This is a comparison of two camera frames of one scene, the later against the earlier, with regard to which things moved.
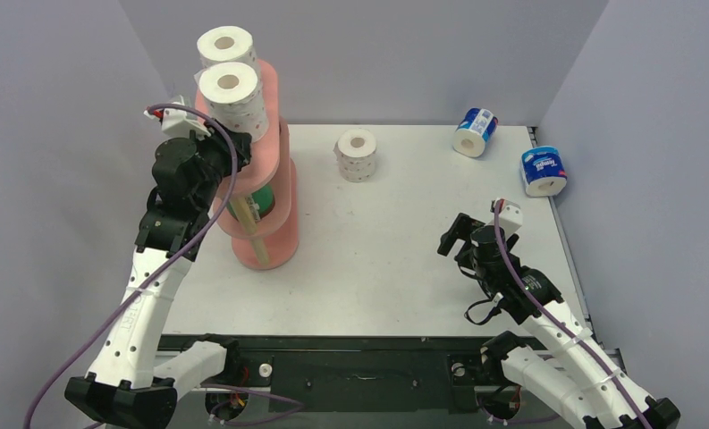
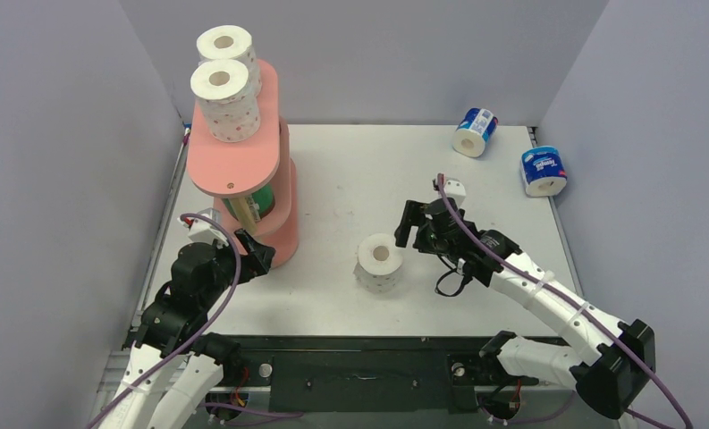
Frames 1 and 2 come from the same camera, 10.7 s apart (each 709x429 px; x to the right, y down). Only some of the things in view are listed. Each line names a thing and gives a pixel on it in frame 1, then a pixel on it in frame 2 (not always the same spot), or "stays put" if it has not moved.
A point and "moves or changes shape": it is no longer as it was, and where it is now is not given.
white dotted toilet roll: x=356 y=155 → x=379 y=259
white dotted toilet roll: x=235 y=97 moves or changes shape
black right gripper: x=460 y=235 → x=417 y=223
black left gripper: x=219 y=143 → x=257 y=260
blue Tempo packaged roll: x=543 y=172 stays put
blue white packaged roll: x=474 y=131 stays put
